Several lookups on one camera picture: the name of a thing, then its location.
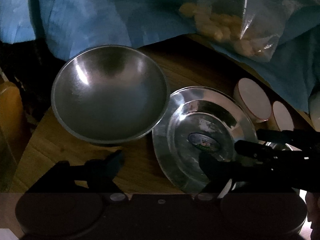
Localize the white bowl red rim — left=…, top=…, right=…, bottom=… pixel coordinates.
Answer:
left=267, top=101, right=294, bottom=131
left=234, top=78, right=271, bottom=123

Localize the steel plate with sticker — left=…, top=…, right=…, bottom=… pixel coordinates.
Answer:
left=152, top=86, right=258, bottom=193

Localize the matte steel bowl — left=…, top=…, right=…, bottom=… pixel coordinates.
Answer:
left=51, top=45, right=170, bottom=145

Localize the wooden chair back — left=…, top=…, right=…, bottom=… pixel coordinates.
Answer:
left=1, top=82, right=25, bottom=163

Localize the clear bag of snacks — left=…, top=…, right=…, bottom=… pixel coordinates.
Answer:
left=179, top=0, right=292, bottom=62

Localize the blue cloth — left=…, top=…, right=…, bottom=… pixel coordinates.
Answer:
left=1, top=0, right=319, bottom=112

